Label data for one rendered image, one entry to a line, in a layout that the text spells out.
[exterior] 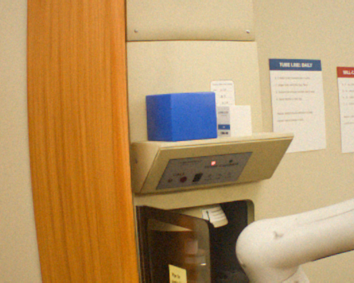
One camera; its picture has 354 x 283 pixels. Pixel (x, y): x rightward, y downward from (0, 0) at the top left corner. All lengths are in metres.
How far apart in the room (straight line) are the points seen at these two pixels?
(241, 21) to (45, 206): 0.62
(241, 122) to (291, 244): 0.36
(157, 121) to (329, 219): 0.43
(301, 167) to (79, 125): 0.95
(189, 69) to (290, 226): 0.46
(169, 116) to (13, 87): 0.56
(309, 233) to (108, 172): 0.41
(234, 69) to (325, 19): 0.82
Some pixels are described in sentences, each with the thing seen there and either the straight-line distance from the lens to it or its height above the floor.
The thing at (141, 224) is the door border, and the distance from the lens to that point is 1.64.
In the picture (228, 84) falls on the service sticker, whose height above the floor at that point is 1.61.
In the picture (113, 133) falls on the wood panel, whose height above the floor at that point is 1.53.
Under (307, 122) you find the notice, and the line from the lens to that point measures 2.45.
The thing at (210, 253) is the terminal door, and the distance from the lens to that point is 1.37.
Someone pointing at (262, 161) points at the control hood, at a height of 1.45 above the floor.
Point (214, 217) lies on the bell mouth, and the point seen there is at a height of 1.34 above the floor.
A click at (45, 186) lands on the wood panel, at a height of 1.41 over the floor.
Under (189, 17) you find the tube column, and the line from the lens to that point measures 1.72.
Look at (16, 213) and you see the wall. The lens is 2.01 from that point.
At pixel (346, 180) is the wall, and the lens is 2.57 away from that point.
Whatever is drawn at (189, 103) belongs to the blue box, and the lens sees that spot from 1.58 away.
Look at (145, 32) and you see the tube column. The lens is 1.66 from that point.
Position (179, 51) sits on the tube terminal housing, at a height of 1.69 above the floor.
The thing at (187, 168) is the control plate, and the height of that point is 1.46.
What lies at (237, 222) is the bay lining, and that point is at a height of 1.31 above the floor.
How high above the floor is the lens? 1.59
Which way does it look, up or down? 3 degrees down
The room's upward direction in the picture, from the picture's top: 3 degrees counter-clockwise
